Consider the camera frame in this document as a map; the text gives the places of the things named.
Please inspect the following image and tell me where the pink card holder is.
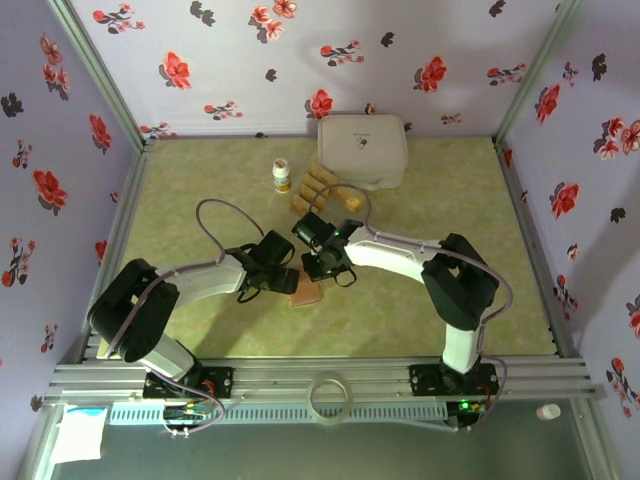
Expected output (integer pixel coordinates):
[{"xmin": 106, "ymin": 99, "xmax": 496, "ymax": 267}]
[{"xmin": 288, "ymin": 279, "xmax": 324, "ymax": 309}]

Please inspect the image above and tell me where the clear acrylic card stand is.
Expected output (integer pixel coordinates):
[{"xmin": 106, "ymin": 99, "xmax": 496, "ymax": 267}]
[{"xmin": 288, "ymin": 162, "xmax": 365, "ymax": 217}]

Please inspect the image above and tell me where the small white-capped pill bottle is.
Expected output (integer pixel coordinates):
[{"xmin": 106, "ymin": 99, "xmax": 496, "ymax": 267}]
[{"xmin": 271, "ymin": 158, "xmax": 292, "ymax": 194}]

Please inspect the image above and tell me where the white zip case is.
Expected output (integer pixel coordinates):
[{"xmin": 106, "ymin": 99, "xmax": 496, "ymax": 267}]
[{"xmin": 316, "ymin": 114, "xmax": 410, "ymax": 193}]

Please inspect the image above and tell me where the clear tape roll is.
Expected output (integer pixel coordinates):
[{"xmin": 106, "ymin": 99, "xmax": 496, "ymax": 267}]
[{"xmin": 308, "ymin": 377, "xmax": 354, "ymax": 428}]

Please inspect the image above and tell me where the white paper sheet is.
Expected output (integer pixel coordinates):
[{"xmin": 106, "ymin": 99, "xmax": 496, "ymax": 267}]
[{"xmin": 52, "ymin": 405, "xmax": 109, "ymax": 465}]

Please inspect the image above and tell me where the grey right arm cable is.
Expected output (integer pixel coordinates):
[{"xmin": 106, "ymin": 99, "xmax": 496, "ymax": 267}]
[{"xmin": 309, "ymin": 183, "xmax": 515, "ymax": 434}]

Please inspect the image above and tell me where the long aluminium frame rail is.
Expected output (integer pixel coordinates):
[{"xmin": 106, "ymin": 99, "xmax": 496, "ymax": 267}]
[{"xmin": 42, "ymin": 355, "xmax": 606, "ymax": 406}]

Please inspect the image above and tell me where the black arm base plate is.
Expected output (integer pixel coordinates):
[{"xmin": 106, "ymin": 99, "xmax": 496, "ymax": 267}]
[
  {"xmin": 408, "ymin": 363, "xmax": 501, "ymax": 396},
  {"xmin": 143, "ymin": 366, "xmax": 235, "ymax": 400}
]

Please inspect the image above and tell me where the grey slotted cable duct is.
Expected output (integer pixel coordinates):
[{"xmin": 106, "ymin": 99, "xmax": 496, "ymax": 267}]
[{"xmin": 107, "ymin": 402, "xmax": 448, "ymax": 426}]

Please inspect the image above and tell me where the aluminium side rail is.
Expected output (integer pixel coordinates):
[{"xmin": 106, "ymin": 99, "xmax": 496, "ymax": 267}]
[
  {"xmin": 79, "ymin": 142, "xmax": 156, "ymax": 364},
  {"xmin": 492, "ymin": 137, "xmax": 589, "ymax": 361}
]

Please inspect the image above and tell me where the circuit board with wires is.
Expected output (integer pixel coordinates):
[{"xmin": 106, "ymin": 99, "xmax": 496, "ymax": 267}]
[
  {"xmin": 446, "ymin": 397, "xmax": 490, "ymax": 434},
  {"xmin": 162, "ymin": 399, "xmax": 216, "ymax": 440}
]

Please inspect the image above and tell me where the aluminium corner post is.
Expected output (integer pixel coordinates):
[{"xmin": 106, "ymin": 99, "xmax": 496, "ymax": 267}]
[
  {"xmin": 44, "ymin": 0, "xmax": 156, "ymax": 151},
  {"xmin": 492, "ymin": 0, "xmax": 589, "ymax": 151}
]

